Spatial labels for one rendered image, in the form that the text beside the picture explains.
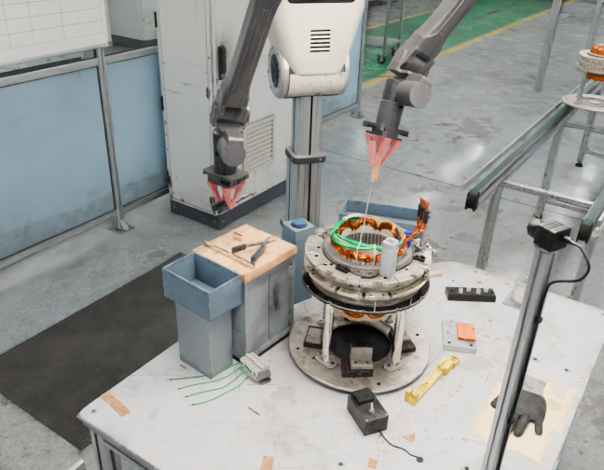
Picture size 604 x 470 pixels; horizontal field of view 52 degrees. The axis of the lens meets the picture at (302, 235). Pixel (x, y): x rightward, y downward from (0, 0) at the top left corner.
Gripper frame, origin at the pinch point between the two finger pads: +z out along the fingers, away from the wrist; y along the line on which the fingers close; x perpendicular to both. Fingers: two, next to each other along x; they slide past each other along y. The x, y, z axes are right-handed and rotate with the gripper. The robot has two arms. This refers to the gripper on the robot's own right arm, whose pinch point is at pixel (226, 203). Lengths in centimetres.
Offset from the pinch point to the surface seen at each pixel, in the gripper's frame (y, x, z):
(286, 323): 13.2, 8.7, 36.3
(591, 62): 6, 304, 17
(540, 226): 76, -1, -22
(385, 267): 41.6, 10.0, 6.2
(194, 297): 7.4, -19.1, 15.3
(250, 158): -150, 170, 82
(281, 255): 14.0, 5.3, 12.2
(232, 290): 12.7, -11.6, 14.7
